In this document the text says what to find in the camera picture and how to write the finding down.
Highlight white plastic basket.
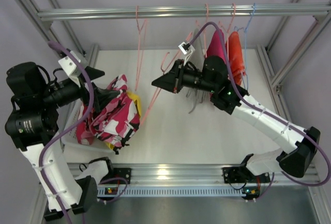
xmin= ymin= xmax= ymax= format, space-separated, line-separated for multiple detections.
xmin=62 ymin=99 xmax=115 ymax=154

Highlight orange trousers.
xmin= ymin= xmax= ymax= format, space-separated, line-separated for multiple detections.
xmin=225 ymin=31 xmax=246 ymax=86

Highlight pink wire hanger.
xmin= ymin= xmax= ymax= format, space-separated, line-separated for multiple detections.
xmin=134 ymin=6 xmax=148 ymax=91

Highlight right aluminium frame post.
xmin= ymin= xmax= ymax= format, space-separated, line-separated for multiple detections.
xmin=255 ymin=10 xmax=330 ymax=128

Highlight pink patterned trousers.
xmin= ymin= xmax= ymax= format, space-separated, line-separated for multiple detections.
xmin=76 ymin=74 xmax=142 ymax=155

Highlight slotted cable duct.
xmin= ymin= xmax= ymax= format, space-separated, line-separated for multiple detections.
xmin=98 ymin=185 xmax=247 ymax=198

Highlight grey trousers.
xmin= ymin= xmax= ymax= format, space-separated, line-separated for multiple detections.
xmin=186 ymin=37 xmax=205 ymax=114

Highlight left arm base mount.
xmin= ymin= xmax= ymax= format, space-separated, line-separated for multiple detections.
xmin=100 ymin=167 xmax=132 ymax=184

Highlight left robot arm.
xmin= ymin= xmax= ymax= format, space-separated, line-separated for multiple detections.
xmin=5 ymin=62 xmax=118 ymax=221

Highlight yellow trousers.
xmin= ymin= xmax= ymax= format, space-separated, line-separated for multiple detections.
xmin=103 ymin=92 xmax=142 ymax=154

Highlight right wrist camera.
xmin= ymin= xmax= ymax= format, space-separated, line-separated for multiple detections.
xmin=178 ymin=42 xmax=195 ymax=66

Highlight left aluminium frame post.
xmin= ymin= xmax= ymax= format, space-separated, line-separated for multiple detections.
xmin=15 ymin=0 xmax=100 ymax=67

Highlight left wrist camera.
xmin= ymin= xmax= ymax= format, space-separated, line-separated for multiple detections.
xmin=58 ymin=51 xmax=87 ymax=85

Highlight magenta trousers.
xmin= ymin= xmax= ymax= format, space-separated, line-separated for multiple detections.
xmin=206 ymin=31 xmax=226 ymax=62

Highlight blue wire hanger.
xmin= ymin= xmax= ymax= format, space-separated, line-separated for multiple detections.
xmin=234 ymin=3 xmax=256 ymax=90

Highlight aluminium hanging rail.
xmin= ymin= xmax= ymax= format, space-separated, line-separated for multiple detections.
xmin=37 ymin=3 xmax=330 ymax=21

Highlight aluminium front rail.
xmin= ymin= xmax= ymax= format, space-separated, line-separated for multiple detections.
xmin=69 ymin=163 xmax=320 ymax=187

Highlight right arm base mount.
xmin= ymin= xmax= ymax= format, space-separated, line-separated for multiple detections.
xmin=222 ymin=167 xmax=248 ymax=184

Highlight aluminium frame post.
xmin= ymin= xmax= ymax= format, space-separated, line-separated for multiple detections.
xmin=255 ymin=10 xmax=330 ymax=128
xmin=15 ymin=0 xmax=100 ymax=67

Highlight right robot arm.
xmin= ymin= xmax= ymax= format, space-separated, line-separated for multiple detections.
xmin=152 ymin=56 xmax=320 ymax=178

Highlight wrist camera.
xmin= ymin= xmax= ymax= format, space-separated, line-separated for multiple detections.
xmin=58 ymin=51 xmax=87 ymax=85
xmin=178 ymin=42 xmax=195 ymax=66

